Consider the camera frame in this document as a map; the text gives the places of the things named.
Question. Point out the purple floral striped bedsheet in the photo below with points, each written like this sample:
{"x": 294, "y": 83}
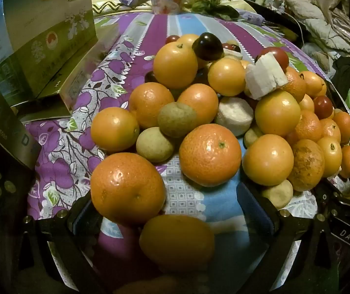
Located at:
{"x": 70, "y": 147}

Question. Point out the green leafy vegetable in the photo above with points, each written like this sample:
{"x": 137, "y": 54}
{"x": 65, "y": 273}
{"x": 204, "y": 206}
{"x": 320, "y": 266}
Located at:
{"x": 214, "y": 7}

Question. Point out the smooth yellow orange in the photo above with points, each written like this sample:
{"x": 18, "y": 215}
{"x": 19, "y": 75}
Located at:
{"x": 176, "y": 242}

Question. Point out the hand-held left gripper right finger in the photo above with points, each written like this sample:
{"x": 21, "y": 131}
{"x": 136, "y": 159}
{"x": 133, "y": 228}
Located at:
{"x": 251, "y": 205}

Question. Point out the small red fruit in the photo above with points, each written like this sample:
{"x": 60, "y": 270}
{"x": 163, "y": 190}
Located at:
{"x": 231, "y": 47}
{"x": 150, "y": 76}
{"x": 172, "y": 39}
{"x": 323, "y": 106}
{"x": 276, "y": 55}

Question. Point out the blue-green printed carton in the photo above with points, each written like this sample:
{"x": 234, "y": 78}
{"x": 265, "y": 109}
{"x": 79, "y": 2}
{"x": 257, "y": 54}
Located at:
{"x": 49, "y": 36}

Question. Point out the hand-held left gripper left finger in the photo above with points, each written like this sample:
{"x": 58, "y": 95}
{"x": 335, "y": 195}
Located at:
{"x": 81, "y": 220}

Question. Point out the white peeled fruit piece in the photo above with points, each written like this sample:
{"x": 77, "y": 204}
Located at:
{"x": 235, "y": 115}

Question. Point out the dark purple plum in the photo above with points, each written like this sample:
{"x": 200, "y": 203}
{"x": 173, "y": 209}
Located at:
{"x": 207, "y": 46}

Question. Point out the pile of crumpled clothes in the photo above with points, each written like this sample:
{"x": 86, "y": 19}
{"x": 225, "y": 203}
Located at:
{"x": 321, "y": 18}

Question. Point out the white cut fruit chunk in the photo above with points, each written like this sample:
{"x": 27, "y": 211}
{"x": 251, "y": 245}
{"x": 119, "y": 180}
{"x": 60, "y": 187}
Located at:
{"x": 265, "y": 78}

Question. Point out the pile of oranges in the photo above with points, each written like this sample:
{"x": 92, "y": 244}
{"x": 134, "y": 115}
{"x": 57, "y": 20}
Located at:
{"x": 210, "y": 159}

